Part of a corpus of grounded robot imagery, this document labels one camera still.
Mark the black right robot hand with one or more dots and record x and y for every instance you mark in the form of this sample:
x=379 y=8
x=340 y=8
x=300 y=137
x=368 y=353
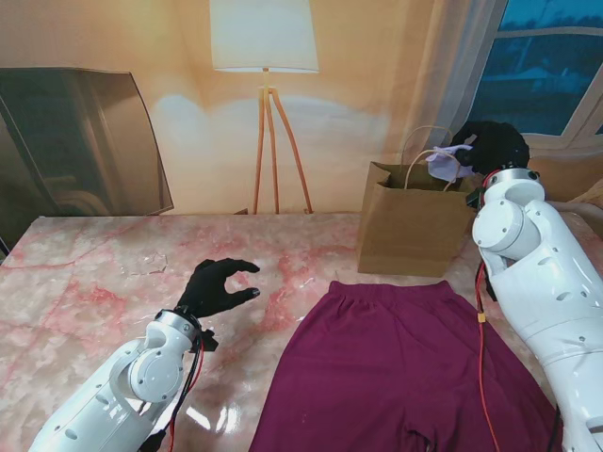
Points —
x=499 y=148

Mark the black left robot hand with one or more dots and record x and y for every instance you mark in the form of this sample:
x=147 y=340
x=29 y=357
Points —
x=207 y=292

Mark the lavender sock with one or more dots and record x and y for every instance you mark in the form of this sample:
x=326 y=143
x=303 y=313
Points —
x=443 y=165

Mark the kraft paper bag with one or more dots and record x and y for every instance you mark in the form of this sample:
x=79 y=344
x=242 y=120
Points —
x=405 y=235

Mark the maroon shorts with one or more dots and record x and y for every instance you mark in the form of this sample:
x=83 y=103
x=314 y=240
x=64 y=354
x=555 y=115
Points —
x=377 y=367

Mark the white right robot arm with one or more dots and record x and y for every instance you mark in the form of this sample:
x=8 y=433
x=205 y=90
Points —
x=542 y=263

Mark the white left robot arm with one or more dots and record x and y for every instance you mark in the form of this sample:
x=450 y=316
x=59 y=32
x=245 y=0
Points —
x=141 y=381

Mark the smooth beige cushion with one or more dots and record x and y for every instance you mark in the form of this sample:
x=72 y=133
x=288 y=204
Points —
x=565 y=176

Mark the white framed window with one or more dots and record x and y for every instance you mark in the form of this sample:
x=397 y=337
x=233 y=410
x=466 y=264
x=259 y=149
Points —
x=532 y=80

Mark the sheer beige curtain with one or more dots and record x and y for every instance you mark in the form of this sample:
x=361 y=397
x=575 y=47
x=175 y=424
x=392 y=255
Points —
x=443 y=70

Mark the dark framed mirror panel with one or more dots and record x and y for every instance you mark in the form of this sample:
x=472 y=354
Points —
x=70 y=141

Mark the white shade tripod floor lamp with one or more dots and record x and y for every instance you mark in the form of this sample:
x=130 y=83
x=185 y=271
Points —
x=264 y=37

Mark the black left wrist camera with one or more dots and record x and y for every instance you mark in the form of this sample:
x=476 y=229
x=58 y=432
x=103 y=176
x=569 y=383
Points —
x=206 y=340

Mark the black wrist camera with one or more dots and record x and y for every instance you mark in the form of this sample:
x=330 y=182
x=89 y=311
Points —
x=475 y=198
x=206 y=340

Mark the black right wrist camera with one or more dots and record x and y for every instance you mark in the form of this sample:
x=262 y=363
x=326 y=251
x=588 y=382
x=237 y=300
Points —
x=475 y=198

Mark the beige sofa frame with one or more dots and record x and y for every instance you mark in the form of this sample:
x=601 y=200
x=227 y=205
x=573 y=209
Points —
x=584 y=209

